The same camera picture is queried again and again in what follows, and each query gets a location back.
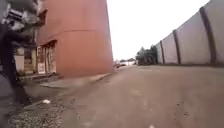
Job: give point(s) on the clump of green trees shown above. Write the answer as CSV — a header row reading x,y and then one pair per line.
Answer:
x,y
146,56

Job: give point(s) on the red brick building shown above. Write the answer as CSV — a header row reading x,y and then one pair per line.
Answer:
x,y
83,40

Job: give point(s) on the pale concrete slab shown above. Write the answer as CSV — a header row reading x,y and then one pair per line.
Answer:
x,y
71,81

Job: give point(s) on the brown dirt road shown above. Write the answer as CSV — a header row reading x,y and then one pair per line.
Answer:
x,y
146,96

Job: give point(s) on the grey gravel strip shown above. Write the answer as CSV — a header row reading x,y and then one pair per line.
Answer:
x,y
36,115

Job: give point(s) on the long pale wall, brown pillars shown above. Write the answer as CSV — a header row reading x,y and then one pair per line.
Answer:
x,y
193,43

